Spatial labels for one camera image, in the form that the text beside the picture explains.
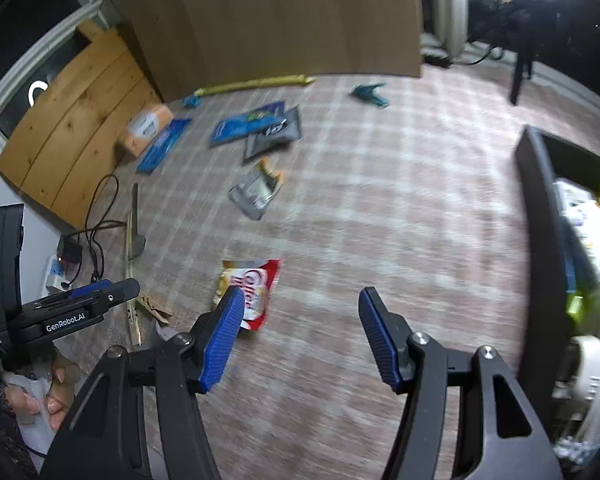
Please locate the small blue clip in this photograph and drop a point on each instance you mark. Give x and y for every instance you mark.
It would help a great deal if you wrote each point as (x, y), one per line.
(191, 102)

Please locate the blue flat sachet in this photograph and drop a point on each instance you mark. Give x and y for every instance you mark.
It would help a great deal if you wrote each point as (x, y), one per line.
(165, 140)

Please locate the black storage tray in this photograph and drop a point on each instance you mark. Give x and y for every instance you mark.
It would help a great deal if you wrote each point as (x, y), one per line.
(541, 158)

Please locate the pine wood plank board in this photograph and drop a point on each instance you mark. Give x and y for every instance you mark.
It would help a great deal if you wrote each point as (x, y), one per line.
(69, 139)

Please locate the silver gold foil sachet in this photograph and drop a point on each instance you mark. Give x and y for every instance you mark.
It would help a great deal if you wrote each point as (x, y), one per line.
(253, 192)

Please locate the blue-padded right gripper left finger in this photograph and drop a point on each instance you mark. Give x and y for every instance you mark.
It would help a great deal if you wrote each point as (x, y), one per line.
(187, 365)

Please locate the long yellow stick packet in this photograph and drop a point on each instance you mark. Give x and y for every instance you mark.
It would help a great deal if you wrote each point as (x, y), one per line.
(268, 82)

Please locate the wooden clothes peg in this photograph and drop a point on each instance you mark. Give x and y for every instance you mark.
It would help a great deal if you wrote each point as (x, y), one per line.
(159, 312)

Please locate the orange tissue pack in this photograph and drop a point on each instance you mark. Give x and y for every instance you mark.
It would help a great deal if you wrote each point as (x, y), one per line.
(143, 128)

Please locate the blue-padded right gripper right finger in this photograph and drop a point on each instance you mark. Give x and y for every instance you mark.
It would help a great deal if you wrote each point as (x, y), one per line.
(413, 364)

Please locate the grey foil pouch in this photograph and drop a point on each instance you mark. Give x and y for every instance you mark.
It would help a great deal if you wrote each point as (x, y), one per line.
(285, 131)

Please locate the light wooden board panel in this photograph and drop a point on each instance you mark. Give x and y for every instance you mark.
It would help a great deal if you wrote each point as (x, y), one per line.
(189, 44)

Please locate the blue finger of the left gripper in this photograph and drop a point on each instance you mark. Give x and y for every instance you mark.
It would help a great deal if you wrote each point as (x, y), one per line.
(89, 289)

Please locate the person's hand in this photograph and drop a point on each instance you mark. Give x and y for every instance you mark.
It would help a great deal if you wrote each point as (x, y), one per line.
(43, 391)

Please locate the white power strip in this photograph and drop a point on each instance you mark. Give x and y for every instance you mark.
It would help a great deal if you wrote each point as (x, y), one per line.
(59, 275)

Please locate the red coffee sachet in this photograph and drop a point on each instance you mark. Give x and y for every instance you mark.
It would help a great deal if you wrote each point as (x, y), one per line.
(256, 279)

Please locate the blue card with mascot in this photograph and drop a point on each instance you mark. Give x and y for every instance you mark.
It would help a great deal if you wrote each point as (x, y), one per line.
(240, 126)

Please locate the teal clothes peg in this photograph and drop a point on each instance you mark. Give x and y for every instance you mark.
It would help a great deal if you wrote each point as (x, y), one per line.
(368, 93)

